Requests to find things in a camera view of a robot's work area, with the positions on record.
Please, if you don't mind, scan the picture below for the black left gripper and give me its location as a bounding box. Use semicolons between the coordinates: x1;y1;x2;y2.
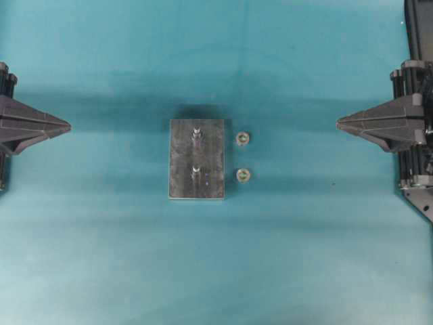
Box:
0;61;72;192

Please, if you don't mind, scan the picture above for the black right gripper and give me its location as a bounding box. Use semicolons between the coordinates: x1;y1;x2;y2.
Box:
336;60;432;188

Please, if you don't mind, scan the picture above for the steel washer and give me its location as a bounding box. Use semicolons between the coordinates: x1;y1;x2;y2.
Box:
236;168;252;183
235;131;250;146

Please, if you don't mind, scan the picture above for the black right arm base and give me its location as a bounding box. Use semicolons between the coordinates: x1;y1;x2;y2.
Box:
401;1;432;221

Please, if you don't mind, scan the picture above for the upper steel shaft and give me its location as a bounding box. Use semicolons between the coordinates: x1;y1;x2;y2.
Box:
191;127;203;141

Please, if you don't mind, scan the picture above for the steel shaft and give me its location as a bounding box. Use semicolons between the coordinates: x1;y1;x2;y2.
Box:
191;127;203;141
191;166;201;179

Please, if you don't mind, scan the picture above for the lower steel shaft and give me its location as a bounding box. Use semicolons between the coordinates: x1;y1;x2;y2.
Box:
191;166;201;179

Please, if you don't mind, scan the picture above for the teal table cloth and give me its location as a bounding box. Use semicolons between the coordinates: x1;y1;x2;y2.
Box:
1;1;432;324

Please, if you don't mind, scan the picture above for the grey metal base plate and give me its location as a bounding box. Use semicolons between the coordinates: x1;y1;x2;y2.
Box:
168;119;225;200

